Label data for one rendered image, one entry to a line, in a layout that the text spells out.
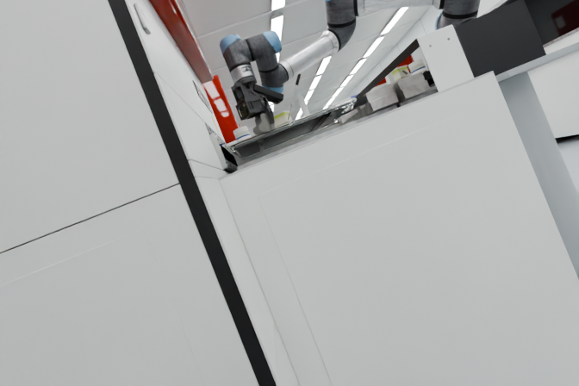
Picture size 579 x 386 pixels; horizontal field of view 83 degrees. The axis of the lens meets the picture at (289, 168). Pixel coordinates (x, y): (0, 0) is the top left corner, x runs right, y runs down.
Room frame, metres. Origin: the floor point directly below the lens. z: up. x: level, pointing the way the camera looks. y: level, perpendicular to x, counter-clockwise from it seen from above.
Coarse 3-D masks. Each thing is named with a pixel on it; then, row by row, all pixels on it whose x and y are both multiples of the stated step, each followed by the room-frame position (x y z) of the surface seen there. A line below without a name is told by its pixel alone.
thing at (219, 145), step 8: (216, 136) 0.85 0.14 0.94; (216, 144) 0.81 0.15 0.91; (224, 144) 1.00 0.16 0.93; (216, 152) 0.81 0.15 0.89; (224, 152) 1.04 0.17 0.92; (232, 152) 1.23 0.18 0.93; (224, 160) 0.81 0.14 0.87; (232, 160) 1.25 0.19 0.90; (224, 168) 0.81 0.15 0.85; (232, 168) 0.94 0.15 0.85
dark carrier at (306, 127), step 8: (336, 112) 0.97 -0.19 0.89; (312, 120) 0.93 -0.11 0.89; (320, 120) 1.00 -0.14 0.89; (328, 120) 1.09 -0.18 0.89; (296, 128) 0.99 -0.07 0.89; (304, 128) 1.06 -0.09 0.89; (312, 128) 1.15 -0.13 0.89; (272, 136) 0.94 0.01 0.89; (280, 136) 1.01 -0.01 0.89; (288, 136) 1.10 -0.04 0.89; (296, 136) 1.21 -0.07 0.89; (256, 144) 0.97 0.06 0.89; (264, 144) 1.05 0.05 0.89; (272, 144) 1.14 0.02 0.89; (240, 152) 1.01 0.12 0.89; (248, 152) 1.09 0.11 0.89; (256, 152) 1.18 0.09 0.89
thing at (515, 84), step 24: (576, 48) 0.92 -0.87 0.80; (504, 72) 0.95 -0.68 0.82; (504, 96) 1.03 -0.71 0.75; (528, 96) 1.02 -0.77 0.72; (528, 120) 1.02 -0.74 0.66; (528, 144) 1.02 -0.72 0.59; (552, 144) 1.02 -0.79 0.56; (552, 168) 1.02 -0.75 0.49; (552, 192) 1.02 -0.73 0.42; (576, 192) 1.04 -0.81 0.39; (576, 216) 1.02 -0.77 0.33; (576, 240) 1.02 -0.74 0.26; (576, 264) 1.03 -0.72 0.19
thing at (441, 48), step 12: (420, 36) 0.76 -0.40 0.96; (432, 36) 0.76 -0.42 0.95; (444, 36) 0.76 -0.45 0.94; (456, 36) 0.76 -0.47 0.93; (420, 48) 0.76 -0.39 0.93; (432, 48) 0.76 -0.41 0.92; (444, 48) 0.76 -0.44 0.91; (456, 48) 0.76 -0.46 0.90; (432, 60) 0.76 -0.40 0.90; (444, 60) 0.76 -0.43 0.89; (456, 60) 0.76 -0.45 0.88; (432, 72) 0.75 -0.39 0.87; (444, 72) 0.76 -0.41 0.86; (456, 72) 0.76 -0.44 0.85; (468, 72) 0.76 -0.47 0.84; (444, 84) 0.76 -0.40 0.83; (456, 84) 0.76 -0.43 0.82
